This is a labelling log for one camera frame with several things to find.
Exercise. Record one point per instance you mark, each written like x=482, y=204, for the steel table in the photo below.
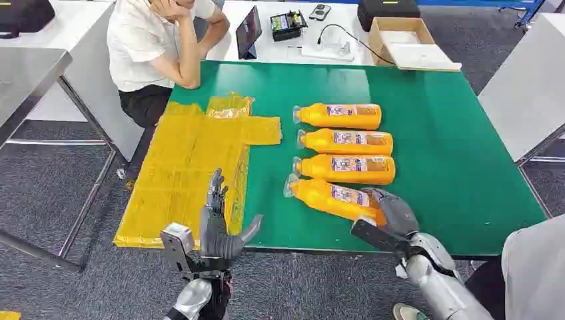
x=26, y=75

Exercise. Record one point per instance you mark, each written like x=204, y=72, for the white power strip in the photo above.
x=326, y=54

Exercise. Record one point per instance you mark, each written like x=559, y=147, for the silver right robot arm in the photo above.
x=441, y=287

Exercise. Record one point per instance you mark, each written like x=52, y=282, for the black bag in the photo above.
x=24, y=15

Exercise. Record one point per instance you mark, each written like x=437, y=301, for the orange drink bottle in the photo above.
x=322, y=143
x=340, y=118
x=318, y=171
x=318, y=196

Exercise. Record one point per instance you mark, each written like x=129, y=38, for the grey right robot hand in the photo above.
x=399, y=216

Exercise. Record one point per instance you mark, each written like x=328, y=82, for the white table with devices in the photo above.
x=273, y=50

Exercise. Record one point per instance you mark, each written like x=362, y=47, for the black label printer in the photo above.
x=287, y=26

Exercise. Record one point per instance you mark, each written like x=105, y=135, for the yellow floor item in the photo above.
x=9, y=316

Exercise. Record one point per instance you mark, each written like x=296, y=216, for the person in grey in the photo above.
x=534, y=274

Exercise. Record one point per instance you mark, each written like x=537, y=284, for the black case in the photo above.
x=388, y=11

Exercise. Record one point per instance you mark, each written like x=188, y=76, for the seated person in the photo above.
x=141, y=44

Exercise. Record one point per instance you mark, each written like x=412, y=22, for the white board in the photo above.
x=423, y=57

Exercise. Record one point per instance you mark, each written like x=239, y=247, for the clear plastic holder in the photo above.
x=337, y=42

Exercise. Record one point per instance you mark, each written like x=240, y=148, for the black tablet on stand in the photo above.
x=248, y=33

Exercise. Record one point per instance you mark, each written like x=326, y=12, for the cardboard box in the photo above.
x=376, y=42

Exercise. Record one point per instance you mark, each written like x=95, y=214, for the white table with bag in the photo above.
x=88, y=66

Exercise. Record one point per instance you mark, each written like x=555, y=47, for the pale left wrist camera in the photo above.
x=176, y=243

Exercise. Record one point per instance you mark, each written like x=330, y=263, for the yellow sheet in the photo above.
x=176, y=176

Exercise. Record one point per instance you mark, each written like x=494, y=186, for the bare white table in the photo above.
x=525, y=88

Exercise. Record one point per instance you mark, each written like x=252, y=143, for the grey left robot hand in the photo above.
x=214, y=234

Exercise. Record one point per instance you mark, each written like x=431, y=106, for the green mat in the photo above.
x=441, y=154

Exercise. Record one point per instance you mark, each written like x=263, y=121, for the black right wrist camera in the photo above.
x=375, y=236

